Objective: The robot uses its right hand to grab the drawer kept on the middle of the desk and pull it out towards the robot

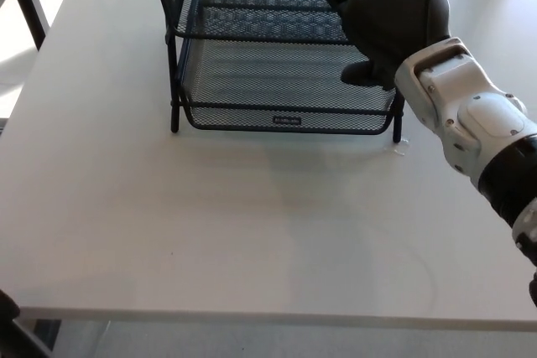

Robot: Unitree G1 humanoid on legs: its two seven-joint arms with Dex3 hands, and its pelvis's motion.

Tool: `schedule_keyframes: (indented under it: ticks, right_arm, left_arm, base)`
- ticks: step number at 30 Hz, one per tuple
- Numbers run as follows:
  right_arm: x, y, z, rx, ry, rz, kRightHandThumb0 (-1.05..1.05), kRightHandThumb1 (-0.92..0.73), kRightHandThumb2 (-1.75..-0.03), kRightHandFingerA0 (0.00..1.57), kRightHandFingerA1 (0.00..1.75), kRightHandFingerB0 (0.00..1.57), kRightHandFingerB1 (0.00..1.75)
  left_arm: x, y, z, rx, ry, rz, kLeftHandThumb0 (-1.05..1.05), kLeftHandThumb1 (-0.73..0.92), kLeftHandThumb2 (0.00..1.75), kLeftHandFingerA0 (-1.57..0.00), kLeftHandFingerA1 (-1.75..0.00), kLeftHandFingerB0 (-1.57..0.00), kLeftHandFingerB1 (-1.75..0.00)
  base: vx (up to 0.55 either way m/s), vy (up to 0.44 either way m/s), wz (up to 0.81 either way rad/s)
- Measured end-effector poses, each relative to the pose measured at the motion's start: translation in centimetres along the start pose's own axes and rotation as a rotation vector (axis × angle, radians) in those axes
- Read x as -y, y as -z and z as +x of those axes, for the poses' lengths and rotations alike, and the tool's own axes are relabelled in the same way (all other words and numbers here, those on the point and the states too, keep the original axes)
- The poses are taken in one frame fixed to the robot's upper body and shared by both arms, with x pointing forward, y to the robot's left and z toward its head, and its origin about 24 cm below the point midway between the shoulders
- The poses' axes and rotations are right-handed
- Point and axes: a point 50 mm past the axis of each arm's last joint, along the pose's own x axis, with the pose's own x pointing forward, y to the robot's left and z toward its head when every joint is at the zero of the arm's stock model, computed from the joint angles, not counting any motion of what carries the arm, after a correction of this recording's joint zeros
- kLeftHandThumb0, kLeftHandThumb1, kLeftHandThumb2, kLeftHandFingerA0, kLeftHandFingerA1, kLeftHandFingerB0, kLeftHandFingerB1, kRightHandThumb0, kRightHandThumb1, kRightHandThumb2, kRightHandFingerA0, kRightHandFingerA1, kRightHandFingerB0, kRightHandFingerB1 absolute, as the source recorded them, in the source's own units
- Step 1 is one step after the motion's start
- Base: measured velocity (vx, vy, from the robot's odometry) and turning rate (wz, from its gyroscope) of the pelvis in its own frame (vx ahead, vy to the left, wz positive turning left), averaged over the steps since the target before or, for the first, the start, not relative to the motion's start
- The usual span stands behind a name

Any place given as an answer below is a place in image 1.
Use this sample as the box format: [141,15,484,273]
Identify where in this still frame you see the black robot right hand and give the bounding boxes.
[308,0,453,91]

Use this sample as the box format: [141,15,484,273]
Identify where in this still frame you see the black mesh tray flared sides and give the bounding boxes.
[166,0,370,48]

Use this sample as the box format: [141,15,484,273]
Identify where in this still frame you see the clear tape piece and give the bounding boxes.
[383,137,410,157]

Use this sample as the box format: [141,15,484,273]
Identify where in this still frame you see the black mesh tray with label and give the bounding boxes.
[178,37,399,136]

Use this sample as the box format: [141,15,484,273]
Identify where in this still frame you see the white side table dark legs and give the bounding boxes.
[0,0,48,51]

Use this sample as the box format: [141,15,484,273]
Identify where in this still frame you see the black metal tray rack frame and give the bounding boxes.
[154,0,406,143]

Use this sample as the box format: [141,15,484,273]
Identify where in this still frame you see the dark grey desk leg frame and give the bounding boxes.
[33,319,63,353]

